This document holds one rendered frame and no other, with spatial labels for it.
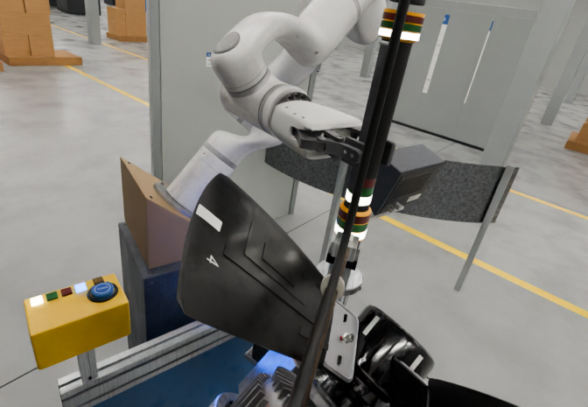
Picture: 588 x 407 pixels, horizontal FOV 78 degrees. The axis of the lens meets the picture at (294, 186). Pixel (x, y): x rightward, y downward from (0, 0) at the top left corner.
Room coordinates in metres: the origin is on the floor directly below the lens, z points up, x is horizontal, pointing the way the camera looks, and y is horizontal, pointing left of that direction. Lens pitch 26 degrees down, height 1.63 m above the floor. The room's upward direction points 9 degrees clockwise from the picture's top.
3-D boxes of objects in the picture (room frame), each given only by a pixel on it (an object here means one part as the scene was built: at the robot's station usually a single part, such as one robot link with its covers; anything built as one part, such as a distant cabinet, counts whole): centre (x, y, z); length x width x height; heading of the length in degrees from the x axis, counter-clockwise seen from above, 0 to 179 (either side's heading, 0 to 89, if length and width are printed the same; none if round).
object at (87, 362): (0.50, 0.37, 0.92); 0.03 x 0.03 x 0.12; 42
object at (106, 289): (0.53, 0.34, 1.08); 0.04 x 0.04 x 0.02
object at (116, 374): (0.77, 0.08, 0.82); 0.90 x 0.04 x 0.08; 132
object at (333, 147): (0.42, -0.05, 1.48); 0.07 x 0.03 x 0.03; 42
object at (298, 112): (0.52, -0.01, 1.48); 0.11 x 0.10 x 0.07; 42
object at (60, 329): (0.50, 0.37, 1.02); 0.16 x 0.10 x 0.11; 132
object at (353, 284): (0.43, -0.08, 1.32); 0.09 x 0.07 x 0.10; 167
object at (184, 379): (0.77, 0.08, 0.45); 0.82 x 0.01 x 0.66; 132
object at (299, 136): (0.46, -0.01, 1.48); 0.08 x 0.06 x 0.01; 163
